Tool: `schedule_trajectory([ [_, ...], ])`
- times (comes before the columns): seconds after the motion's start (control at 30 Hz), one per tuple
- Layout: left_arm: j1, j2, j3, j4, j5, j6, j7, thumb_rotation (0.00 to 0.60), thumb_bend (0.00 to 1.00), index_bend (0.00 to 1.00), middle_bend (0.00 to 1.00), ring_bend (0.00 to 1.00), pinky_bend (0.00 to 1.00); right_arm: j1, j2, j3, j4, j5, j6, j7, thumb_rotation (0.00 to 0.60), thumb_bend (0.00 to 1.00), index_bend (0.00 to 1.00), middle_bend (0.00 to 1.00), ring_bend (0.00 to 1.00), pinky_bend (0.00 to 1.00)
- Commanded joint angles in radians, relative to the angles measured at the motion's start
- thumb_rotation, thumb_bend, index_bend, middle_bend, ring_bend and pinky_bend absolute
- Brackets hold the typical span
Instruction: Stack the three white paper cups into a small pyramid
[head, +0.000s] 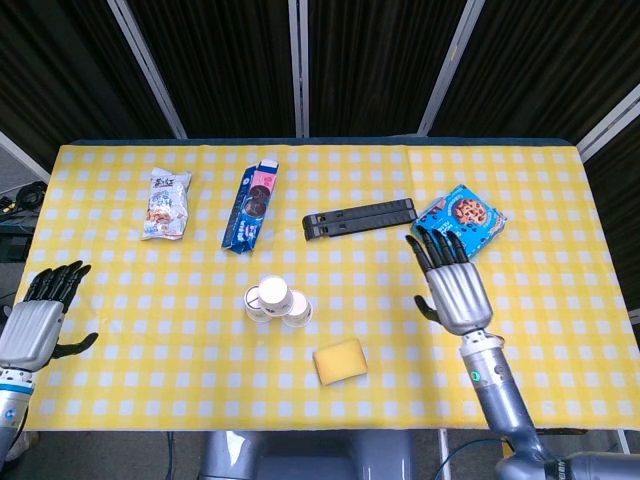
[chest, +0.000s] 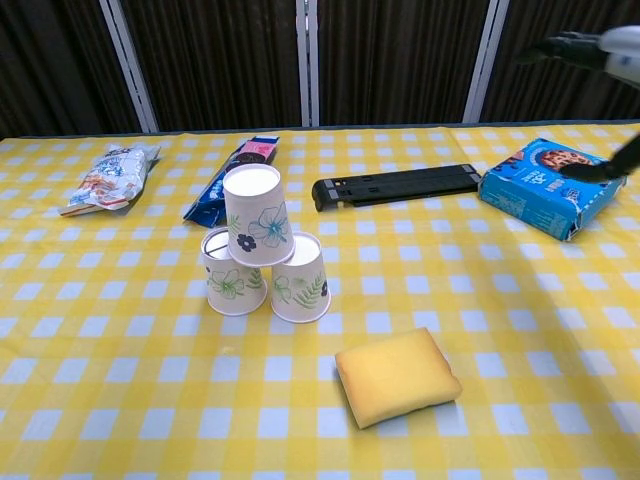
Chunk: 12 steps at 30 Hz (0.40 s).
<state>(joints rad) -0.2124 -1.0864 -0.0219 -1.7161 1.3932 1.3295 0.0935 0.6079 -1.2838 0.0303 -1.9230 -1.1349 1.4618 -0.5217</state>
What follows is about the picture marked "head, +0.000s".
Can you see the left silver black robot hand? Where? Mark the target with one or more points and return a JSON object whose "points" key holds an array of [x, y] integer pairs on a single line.
{"points": [[30, 330]]}

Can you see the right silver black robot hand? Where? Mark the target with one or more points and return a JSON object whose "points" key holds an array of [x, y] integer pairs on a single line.
{"points": [[457, 295]]}

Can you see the white paper cup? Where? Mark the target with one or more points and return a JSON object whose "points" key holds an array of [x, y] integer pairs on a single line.
{"points": [[274, 295], [301, 312]]}

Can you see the white paper cup slash mark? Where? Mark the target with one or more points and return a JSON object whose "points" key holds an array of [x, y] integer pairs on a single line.
{"points": [[250, 306]]}

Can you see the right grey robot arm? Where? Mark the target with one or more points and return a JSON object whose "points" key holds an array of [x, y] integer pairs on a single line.
{"points": [[500, 395]]}

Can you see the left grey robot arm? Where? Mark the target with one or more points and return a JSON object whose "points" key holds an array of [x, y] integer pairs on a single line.
{"points": [[11, 410]]}

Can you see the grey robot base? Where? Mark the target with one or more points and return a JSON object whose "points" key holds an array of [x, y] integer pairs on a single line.
{"points": [[225, 455]]}

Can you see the blue chocolate chip cookie box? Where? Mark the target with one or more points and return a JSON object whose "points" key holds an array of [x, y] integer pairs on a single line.
{"points": [[465, 210]]}

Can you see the black folded stand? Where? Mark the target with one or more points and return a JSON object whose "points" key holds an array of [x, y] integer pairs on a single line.
{"points": [[360, 217]]}

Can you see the yellow sponge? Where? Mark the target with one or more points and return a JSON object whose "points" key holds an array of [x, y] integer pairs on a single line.
{"points": [[340, 361]]}

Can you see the white table leg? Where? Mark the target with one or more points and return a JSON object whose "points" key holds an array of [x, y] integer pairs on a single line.
{"points": [[443, 452]]}

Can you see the yellow white checked tablecloth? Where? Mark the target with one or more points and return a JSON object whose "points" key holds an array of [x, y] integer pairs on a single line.
{"points": [[200, 375]]}

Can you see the white snack bag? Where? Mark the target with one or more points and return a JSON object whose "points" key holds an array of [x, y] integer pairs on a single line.
{"points": [[165, 207]]}

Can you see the blue sandwich cookie box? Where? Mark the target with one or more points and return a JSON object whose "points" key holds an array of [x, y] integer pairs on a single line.
{"points": [[250, 205]]}

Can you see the white partition frame post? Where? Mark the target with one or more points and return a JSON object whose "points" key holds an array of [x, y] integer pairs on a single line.
{"points": [[610, 122], [450, 65], [298, 67], [145, 62], [20, 157]]}

